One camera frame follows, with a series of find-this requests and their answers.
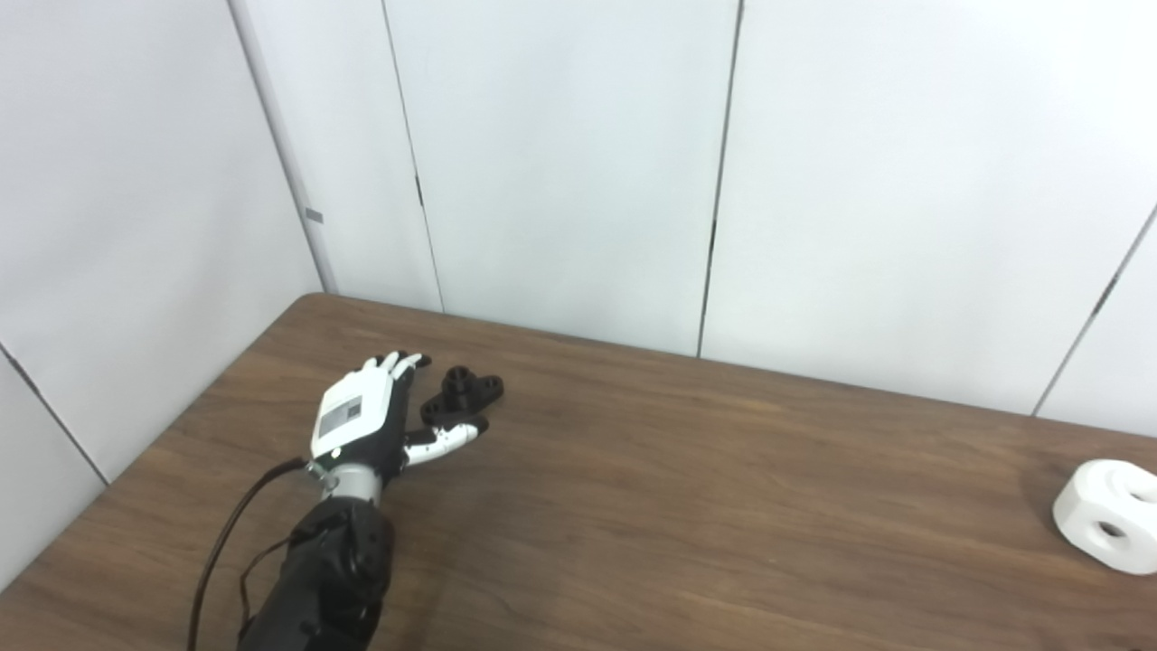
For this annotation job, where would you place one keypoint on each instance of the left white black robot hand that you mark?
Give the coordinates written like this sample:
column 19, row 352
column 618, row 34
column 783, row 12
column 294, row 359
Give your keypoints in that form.
column 348, row 416

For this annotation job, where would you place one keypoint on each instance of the black flanged holder part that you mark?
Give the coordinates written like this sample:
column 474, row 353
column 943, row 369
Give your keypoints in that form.
column 461, row 393

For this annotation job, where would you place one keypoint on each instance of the round white plastic piece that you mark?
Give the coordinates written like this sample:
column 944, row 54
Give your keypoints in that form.
column 1080, row 506

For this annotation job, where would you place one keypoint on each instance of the white wall corner trim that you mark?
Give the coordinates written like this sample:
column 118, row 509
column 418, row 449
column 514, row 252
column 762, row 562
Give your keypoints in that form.
column 285, row 154

